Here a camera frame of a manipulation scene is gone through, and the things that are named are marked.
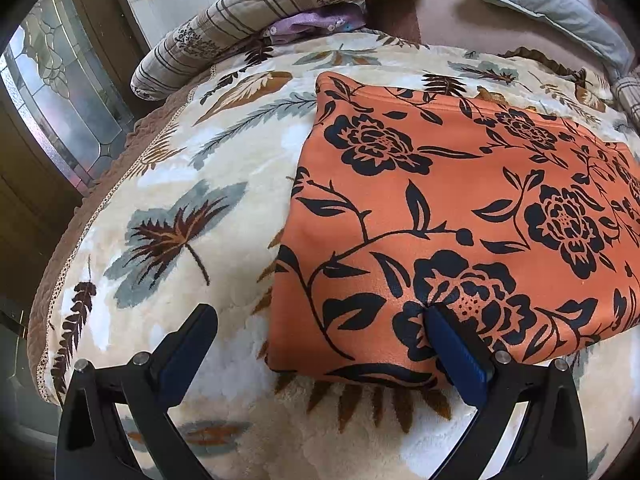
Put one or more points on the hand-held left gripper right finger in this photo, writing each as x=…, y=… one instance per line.
x=457, y=355

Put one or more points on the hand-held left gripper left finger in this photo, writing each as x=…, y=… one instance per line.
x=182, y=355

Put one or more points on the orange floral shirt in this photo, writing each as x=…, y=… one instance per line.
x=440, y=220

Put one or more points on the leaf print blanket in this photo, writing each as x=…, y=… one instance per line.
x=165, y=210

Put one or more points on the wooden door with leaded glass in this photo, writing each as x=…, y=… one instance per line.
x=60, y=90

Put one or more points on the striped floral pillow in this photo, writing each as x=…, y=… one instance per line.
x=629, y=95

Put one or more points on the brown bed sheet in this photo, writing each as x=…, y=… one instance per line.
x=470, y=20

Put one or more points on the long striped bolster pillow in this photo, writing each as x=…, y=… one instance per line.
x=250, y=15

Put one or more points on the purple cloth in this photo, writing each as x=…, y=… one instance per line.
x=310, y=24

